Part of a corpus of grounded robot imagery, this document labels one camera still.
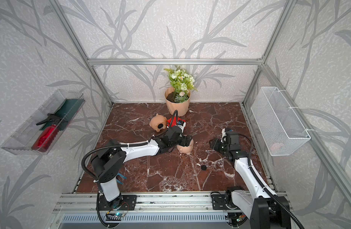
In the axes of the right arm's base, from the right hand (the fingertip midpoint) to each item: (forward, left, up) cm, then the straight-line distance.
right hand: (212, 141), depth 86 cm
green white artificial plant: (+35, +18, +19) cm, 43 cm away
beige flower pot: (+30, +20, +6) cm, 36 cm away
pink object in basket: (-9, -29, +11) cm, 33 cm away
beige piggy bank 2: (-4, +16, -2) cm, 16 cm away
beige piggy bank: (+17, +35, -2) cm, 39 cm away
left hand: (+4, +15, 0) cm, 15 cm away
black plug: (-12, +5, -9) cm, 16 cm away
